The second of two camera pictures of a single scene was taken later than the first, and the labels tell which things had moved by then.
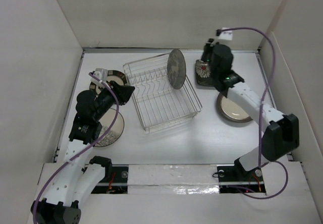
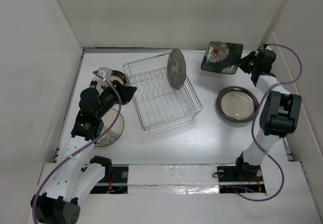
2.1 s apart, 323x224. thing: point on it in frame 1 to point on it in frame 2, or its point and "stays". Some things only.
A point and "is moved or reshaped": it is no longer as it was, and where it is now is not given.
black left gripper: (123, 92) stays
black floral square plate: (203, 73) is moved or reshaped
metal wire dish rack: (158, 102) stays
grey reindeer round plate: (176, 68) stays
